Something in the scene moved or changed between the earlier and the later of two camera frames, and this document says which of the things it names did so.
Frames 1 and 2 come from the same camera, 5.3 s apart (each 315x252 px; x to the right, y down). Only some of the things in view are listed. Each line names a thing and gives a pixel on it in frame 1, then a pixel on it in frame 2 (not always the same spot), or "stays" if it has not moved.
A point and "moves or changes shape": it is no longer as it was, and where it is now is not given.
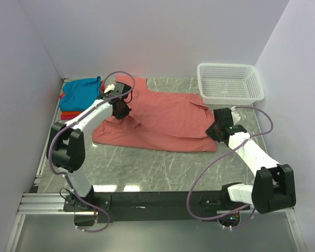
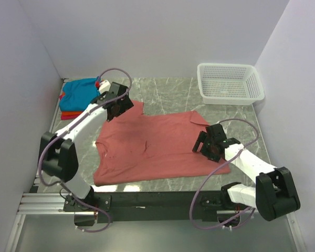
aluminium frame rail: x=33 y=203 stays
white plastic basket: x=228 y=84 stays
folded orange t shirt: x=64 y=113 stays
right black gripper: x=210 y=132 → x=203 y=137
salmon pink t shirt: x=159 y=119 moves or changes shape
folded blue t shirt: x=79 y=93 stays
